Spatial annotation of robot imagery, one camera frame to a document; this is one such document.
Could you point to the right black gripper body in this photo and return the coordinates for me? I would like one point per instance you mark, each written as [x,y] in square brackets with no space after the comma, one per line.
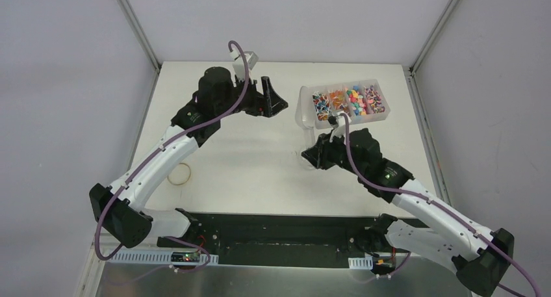
[336,154]

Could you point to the clear plastic scoop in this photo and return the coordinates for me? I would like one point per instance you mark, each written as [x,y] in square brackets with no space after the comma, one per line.
[305,115]

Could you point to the clear plastic round jar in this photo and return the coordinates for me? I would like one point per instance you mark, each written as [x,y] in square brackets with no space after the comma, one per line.
[307,161]

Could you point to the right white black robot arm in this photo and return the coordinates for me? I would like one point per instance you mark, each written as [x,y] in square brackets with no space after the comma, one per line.
[473,252]

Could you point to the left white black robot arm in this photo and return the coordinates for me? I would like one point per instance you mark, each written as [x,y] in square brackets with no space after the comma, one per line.
[120,208]

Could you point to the clear divided candy box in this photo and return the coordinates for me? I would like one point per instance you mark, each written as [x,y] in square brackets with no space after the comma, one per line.
[363,101]

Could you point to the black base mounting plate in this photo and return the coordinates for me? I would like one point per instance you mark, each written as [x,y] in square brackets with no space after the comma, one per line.
[287,241]

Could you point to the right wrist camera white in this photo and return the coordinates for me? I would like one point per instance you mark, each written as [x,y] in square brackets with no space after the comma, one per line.
[338,123]

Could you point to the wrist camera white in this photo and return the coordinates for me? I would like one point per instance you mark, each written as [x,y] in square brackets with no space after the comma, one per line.
[338,123]
[243,64]

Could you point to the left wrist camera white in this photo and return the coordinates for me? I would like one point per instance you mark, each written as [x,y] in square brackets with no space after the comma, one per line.
[243,64]

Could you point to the right white cable duct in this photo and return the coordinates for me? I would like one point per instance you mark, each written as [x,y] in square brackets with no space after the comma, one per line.
[361,263]

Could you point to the white cable duct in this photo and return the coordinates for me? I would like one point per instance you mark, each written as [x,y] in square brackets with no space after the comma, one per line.
[164,257]
[361,263]

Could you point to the left white cable duct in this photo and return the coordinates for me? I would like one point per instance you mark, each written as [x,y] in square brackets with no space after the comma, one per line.
[164,257]

